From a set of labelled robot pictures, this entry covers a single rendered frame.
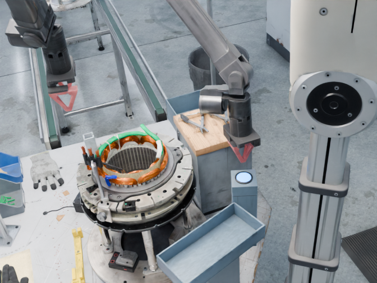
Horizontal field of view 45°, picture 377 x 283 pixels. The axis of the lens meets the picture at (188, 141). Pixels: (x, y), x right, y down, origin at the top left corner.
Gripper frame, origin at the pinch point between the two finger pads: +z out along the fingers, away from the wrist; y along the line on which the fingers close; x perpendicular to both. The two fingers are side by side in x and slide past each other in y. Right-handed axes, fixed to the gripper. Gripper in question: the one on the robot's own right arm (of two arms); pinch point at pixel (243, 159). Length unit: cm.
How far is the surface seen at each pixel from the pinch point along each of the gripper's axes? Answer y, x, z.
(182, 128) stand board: -25.3, -9.4, 1.6
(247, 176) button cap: 0.0, 0.9, 6.2
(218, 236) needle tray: 15.6, -14.1, 8.6
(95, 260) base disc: -10, -46, 29
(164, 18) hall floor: -368, 71, 85
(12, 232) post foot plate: -33, -70, 28
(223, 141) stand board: -13.8, -0.2, 2.6
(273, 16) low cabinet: -250, 137, 63
